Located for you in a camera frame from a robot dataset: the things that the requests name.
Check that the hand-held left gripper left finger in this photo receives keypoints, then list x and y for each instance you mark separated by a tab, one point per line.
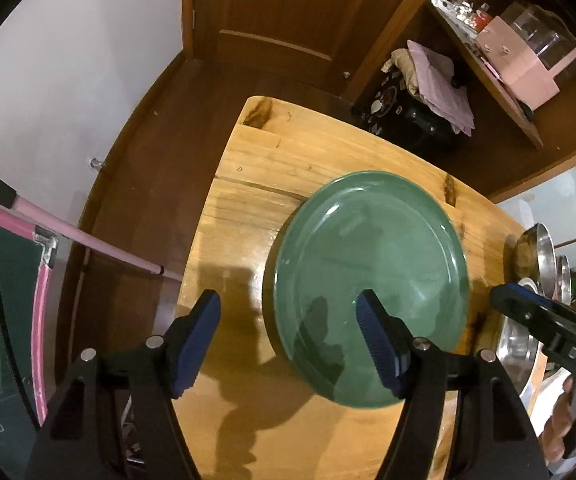
200	340

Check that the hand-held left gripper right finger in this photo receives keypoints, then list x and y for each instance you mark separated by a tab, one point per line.
375	340

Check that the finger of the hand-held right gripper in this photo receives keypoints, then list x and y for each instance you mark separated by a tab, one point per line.
518	300

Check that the steel plate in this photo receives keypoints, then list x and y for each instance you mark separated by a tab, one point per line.
518	345

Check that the large steel bowl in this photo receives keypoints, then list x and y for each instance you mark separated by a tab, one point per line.
543	255

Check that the green ceramic plate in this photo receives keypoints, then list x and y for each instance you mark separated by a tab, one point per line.
368	250

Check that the person's right hand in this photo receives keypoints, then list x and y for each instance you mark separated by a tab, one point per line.
558	410

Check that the frosted sliding door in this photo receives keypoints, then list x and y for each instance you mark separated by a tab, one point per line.
558	195

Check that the pink pole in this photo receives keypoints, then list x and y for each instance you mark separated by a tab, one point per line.
92	240

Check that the wooden cabinet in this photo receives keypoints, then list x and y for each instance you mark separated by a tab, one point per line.
568	150

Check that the wooden shelf board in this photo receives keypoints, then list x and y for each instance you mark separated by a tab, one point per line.
513	110

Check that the pink cloth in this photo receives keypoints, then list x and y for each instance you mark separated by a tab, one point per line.
438	80

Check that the beige cloth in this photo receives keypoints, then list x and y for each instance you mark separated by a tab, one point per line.
403	62

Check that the small shelf ornaments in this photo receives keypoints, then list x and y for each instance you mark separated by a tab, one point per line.
460	10

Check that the wooden door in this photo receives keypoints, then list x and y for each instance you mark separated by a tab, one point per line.
278	10

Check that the metal wall hook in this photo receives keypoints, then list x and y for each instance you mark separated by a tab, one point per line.
95	163

